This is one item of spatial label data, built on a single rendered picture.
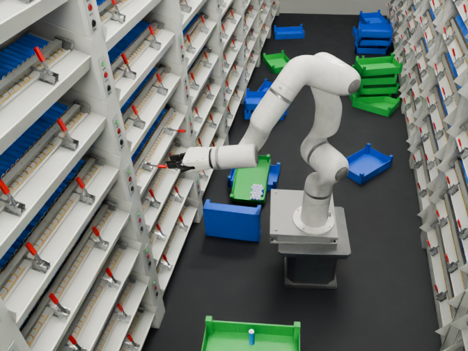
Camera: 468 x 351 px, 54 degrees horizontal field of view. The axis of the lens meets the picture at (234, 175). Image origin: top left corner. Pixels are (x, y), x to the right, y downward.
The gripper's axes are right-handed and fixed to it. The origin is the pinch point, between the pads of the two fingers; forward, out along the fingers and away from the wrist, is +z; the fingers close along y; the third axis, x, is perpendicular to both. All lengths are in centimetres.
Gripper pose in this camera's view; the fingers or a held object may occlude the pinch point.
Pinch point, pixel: (173, 161)
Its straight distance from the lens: 171.8
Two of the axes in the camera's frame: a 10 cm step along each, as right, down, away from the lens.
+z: -9.6, 0.6, 2.8
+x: 2.2, 7.9, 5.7
